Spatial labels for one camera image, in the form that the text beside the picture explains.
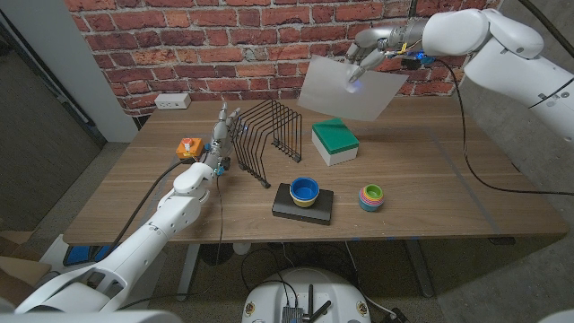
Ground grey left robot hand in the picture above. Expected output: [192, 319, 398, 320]
[204, 101, 243, 176]

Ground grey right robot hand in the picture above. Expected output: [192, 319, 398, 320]
[344, 18, 430, 84]

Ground white file sheet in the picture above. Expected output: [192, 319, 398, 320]
[296, 54, 409, 123]

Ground orange emergency stop box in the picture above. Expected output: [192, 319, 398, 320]
[175, 137, 205, 161]

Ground green topped white box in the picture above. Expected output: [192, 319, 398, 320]
[311, 117, 361, 168]

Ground dark grey flat box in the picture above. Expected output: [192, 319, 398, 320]
[271, 182, 335, 226]

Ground small grey computer box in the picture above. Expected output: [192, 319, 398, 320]
[281, 306, 305, 323]

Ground brown cardboard box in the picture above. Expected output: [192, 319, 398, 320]
[0, 231, 53, 309]

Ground white power outlet strip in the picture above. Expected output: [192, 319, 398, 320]
[154, 92, 192, 110]

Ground blue plastic cup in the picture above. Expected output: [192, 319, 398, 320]
[290, 177, 320, 202]

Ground yellow plastic cup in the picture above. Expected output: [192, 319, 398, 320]
[290, 190, 320, 208]

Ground brick print backdrop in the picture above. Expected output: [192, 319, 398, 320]
[65, 0, 502, 118]

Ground white table leg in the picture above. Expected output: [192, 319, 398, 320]
[177, 243, 201, 301]

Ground rainbow stacked cups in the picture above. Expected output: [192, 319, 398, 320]
[358, 183, 386, 213]

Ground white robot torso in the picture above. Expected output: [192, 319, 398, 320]
[240, 267, 372, 323]

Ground white blue floor device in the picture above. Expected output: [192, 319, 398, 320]
[39, 233, 118, 275]

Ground grey table leg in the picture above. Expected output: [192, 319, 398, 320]
[405, 240, 435, 300]

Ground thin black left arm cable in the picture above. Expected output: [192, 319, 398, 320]
[118, 172, 225, 311]

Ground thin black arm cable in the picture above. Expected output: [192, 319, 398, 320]
[118, 172, 225, 311]
[434, 57, 574, 197]

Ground black wire file holder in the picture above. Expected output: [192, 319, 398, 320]
[228, 99, 304, 189]

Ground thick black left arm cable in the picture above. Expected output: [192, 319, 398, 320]
[105, 156, 198, 259]

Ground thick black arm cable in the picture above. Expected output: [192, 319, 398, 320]
[519, 0, 574, 46]
[105, 156, 198, 259]

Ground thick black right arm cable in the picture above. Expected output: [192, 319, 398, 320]
[519, 0, 574, 46]

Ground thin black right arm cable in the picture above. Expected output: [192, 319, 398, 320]
[434, 57, 574, 197]

